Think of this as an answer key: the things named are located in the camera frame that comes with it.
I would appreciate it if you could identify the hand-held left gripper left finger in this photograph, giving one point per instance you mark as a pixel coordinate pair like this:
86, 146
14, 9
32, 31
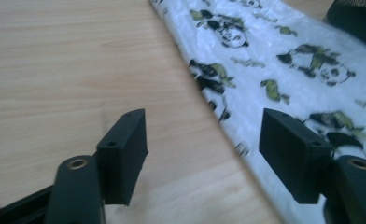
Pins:
122, 155

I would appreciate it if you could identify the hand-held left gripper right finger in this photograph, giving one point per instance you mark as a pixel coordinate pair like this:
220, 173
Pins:
293, 152

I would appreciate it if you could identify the panda print plastic bag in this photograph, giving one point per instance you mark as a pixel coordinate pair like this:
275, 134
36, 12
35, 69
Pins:
265, 62

